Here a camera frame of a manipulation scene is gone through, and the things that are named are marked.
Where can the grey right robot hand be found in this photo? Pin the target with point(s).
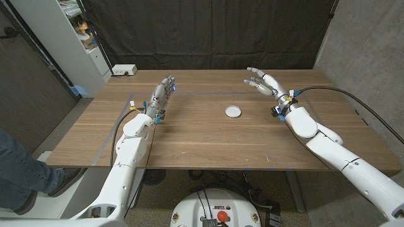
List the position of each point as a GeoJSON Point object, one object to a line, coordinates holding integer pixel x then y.
{"type": "Point", "coordinates": [273, 85]}

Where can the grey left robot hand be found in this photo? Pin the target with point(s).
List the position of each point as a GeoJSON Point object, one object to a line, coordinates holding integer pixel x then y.
{"type": "Point", "coordinates": [161, 97]}

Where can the white round jar lid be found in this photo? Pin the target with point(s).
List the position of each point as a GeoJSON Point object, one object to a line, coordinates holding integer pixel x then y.
{"type": "Point", "coordinates": [233, 111]}

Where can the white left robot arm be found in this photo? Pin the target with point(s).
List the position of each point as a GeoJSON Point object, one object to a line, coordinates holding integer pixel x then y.
{"type": "Point", "coordinates": [129, 151]}

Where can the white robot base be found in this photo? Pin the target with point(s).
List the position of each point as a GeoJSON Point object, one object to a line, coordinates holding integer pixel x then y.
{"type": "Point", "coordinates": [214, 205]}

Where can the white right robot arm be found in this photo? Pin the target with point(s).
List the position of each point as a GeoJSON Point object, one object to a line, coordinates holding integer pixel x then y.
{"type": "Point", "coordinates": [331, 148]}

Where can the grey tape outline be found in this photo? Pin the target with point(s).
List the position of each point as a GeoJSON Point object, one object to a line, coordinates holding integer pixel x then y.
{"type": "Point", "coordinates": [205, 93]}

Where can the white power strip box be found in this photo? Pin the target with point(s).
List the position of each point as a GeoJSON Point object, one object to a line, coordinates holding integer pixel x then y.
{"type": "Point", "coordinates": [124, 69]}

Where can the black round ribbed disc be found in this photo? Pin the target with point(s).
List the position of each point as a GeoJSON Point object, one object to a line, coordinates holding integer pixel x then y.
{"type": "Point", "coordinates": [156, 176]}

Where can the black curtain backdrop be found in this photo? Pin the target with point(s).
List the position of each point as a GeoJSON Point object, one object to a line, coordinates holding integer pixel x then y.
{"type": "Point", "coordinates": [205, 31]}

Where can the grey table leg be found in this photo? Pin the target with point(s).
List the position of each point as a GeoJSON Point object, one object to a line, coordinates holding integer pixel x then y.
{"type": "Point", "coordinates": [295, 189]}
{"type": "Point", "coordinates": [140, 179]}

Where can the cardboard box on shelf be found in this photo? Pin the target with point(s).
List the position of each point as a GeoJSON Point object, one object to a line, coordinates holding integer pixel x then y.
{"type": "Point", "coordinates": [89, 41]}

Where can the black backdrop stand pole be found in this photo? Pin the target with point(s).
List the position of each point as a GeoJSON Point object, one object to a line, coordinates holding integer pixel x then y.
{"type": "Point", "coordinates": [94, 34]}

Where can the orange yellow toy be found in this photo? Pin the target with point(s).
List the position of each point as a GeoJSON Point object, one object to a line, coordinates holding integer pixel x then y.
{"type": "Point", "coordinates": [82, 27]}

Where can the white shelf cabinet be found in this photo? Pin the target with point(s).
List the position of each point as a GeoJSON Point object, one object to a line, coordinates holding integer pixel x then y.
{"type": "Point", "coordinates": [57, 41]}

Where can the dark grey shoe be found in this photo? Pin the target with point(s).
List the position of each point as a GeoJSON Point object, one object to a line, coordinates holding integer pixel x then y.
{"type": "Point", "coordinates": [67, 181]}
{"type": "Point", "coordinates": [26, 203]}

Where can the clear plastic bag pile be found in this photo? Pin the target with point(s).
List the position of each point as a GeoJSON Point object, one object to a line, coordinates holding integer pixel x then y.
{"type": "Point", "coordinates": [71, 8]}

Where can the red emergency stop button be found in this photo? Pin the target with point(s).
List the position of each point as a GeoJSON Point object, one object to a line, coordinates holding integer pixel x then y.
{"type": "Point", "coordinates": [222, 216]}

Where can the person's leg in jeans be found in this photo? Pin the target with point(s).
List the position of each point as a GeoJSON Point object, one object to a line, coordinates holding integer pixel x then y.
{"type": "Point", "coordinates": [19, 170]}

